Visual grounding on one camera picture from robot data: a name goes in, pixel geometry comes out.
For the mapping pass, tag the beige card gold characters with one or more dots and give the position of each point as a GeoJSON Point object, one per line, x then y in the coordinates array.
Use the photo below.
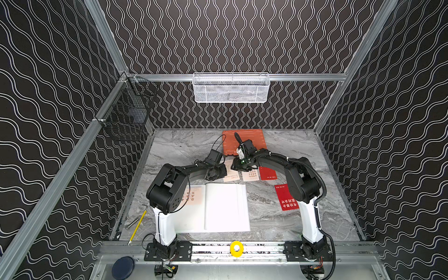
{"type": "Point", "coordinates": [232, 175]}

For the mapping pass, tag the black wire mesh basket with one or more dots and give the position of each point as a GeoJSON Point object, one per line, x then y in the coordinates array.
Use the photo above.
{"type": "Point", "coordinates": [126, 118]}

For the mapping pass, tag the beige card red characters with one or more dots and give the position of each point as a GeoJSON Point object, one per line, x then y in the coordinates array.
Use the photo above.
{"type": "Point", "coordinates": [194, 195]}

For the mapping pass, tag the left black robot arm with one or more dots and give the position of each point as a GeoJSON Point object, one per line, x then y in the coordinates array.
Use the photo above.
{"type": "Point", "coordinates": [167, 190]}

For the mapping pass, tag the dark blue round disc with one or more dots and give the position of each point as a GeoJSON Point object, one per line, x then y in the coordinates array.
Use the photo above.
{"type": "Point", "coordinates": [123, 268]}

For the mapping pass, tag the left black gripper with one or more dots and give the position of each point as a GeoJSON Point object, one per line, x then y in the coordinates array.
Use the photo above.
{"type": "Point", "coordinates": [217, 170]}

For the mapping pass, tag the orange plastic tool case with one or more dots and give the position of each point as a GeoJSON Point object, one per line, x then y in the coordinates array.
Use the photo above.
{"type": "Point", "coordinates": [230, 143]}

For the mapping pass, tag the red card top row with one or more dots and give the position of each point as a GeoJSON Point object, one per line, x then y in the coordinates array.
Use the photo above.
{"type": "Point", "coordinates": [267, 174]}

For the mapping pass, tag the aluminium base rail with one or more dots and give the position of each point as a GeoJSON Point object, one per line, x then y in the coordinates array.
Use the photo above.
{"type": "Point", "coordinates": [255, 253]}

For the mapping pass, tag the white photo album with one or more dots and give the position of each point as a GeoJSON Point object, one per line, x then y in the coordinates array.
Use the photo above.
{"type": "Point", "coordinates": [225, 209]}

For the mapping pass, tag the white wire mesh basket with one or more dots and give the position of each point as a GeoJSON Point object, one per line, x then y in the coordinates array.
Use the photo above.
{"type": "Point", "coordinates": [227, 87]}

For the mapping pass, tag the yellow tape roll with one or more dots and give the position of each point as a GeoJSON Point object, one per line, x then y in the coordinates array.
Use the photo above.
{"type": "Point", "coordinates": [236, 249]}

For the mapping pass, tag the yellow pencil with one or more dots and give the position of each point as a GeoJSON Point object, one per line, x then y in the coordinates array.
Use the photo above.
{"type": "Point", "coordinates": [137, 227]}

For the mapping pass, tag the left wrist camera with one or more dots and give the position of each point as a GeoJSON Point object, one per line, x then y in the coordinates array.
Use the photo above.
{"type": "Point", "coordinates": [214, 157]}

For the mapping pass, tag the beige card small red text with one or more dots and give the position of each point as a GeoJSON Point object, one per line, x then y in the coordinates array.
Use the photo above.
{"type": "Point", "coordinates": [250, 176]}

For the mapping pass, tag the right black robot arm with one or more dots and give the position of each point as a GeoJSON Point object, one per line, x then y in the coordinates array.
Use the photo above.
{"type": "Point", "coordinates": [304, 184]}

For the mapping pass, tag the red card right side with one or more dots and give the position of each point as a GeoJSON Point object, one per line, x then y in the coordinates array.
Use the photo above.
{"type": "Point", "coordinates": [286, 200]}

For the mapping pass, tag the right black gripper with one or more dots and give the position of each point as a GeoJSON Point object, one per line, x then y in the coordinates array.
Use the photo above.
{"type": "Point", "coordinates": [235, 167]}

